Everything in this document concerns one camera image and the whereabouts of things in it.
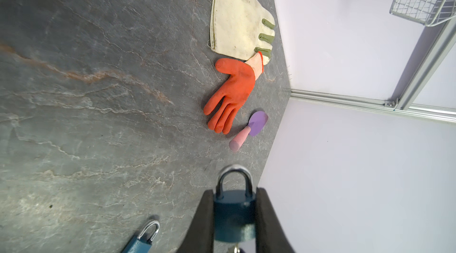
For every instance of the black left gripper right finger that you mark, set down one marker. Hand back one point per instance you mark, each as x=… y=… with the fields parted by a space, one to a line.
x=270 y=237

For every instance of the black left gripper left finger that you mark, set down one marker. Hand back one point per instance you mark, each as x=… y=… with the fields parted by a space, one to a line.
x=200 y=235

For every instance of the small blue padlock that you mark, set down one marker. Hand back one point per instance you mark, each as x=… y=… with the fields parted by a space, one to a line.
x=234 y=210

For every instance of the large blue padlock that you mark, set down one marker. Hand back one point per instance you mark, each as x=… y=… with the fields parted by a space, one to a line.
x=142 y=241

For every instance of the red rubber glove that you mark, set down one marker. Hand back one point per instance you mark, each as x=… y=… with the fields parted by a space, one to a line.
x=232 y=95

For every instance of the cream work glove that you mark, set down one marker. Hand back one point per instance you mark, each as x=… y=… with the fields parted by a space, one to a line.
x=241 y=28

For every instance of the purple trowel pink handle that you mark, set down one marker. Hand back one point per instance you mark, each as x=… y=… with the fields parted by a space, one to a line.
x=256 y=123

